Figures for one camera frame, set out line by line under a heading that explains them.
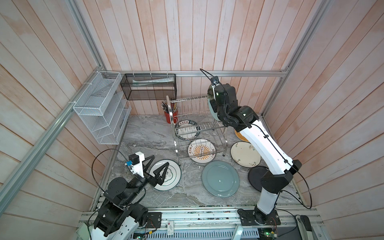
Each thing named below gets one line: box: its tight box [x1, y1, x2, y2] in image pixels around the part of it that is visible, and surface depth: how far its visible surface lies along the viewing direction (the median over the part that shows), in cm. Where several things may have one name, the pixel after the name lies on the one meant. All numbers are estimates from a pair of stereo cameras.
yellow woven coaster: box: [234, 130, 250, 142], surface depth 50 cm
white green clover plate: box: [149, 159, 182, 191], surface depth 89 cm
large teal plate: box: [201, 160, 240, 198], surface depth 89 cm
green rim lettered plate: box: [174, 119, 201, 141], surface depth 115 cm
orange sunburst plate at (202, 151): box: [187, 138, 217, 164], surface depth 100 cm
